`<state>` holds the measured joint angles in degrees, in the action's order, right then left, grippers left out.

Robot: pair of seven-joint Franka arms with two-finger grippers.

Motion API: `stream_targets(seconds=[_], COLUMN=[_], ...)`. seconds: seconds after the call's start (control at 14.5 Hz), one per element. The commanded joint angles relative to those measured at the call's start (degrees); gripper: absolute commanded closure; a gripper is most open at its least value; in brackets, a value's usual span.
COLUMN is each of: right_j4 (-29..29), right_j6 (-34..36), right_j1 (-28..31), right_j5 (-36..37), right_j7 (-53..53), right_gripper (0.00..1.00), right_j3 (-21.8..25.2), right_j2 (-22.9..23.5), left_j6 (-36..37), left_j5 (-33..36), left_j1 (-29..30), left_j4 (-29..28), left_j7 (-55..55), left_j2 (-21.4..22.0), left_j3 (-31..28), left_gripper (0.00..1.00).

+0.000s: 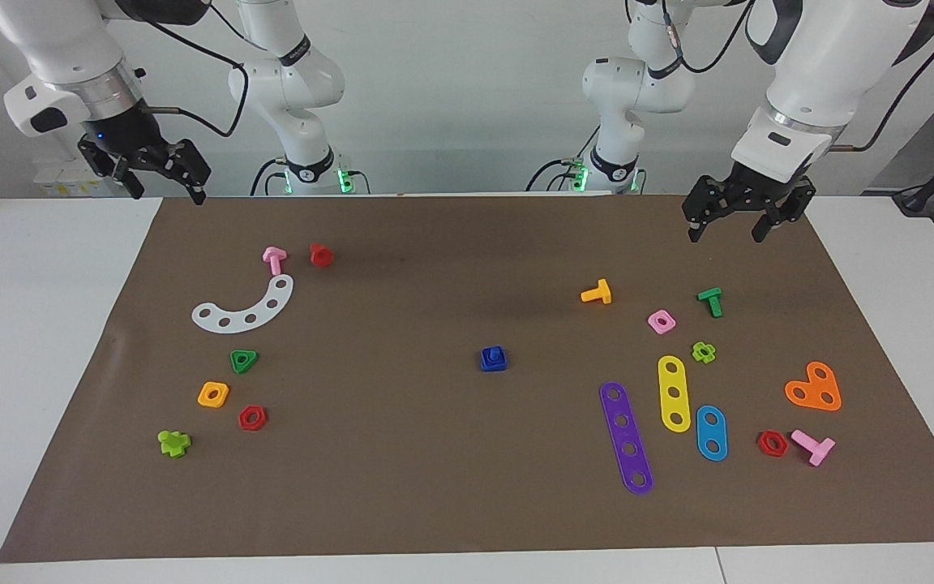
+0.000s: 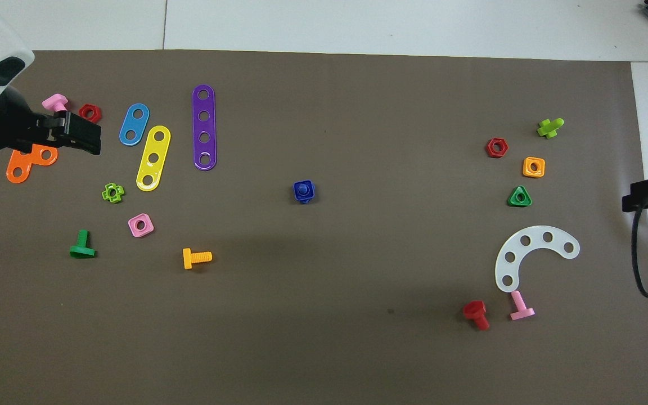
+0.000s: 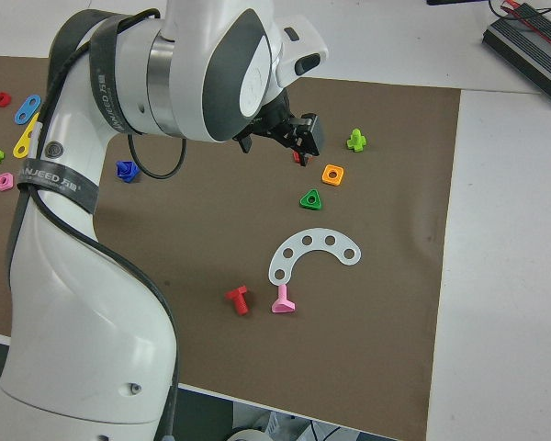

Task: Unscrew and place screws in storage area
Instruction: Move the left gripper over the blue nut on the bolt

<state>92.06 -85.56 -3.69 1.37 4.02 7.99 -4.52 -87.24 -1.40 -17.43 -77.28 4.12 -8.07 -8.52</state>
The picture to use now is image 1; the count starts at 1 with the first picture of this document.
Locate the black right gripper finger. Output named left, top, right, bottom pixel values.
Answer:
left=183, top=166, right=212, bottom=205
left=114, top=162, right=146, bottom=200

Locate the white cardboard box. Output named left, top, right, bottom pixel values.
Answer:
left=33, top=161, right=115, bottom=198

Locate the white curved five-hole plate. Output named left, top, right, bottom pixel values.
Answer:
left=191, top=274, right=295, bottom=334

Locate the yellow three-hole strip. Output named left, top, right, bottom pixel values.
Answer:
left=658, top=355, right=692, bottom=434

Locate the orange three-hole angle plate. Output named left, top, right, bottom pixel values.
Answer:
left=784, top=361, right=842, bottom=412

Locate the blue two-hole strip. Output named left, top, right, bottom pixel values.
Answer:
left=695, top=405, right=729, bottom=462

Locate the purple four-hole strip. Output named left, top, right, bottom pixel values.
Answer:
left=599, top=382, right=654, bottom=496

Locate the brown table mat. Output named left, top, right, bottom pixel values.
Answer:
left=0, top=195, right=934, bottom=564

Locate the black base cable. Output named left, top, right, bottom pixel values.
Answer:
left=526, top=158, right=589, bottom=193
left=251, top=157, right=289, bottom=197

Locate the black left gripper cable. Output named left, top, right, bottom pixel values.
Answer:
left=830, top=6, right=934, bottom=153

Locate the black left shoulder cable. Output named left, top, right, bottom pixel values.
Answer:
left=662, top=0, right=756, bottom=74

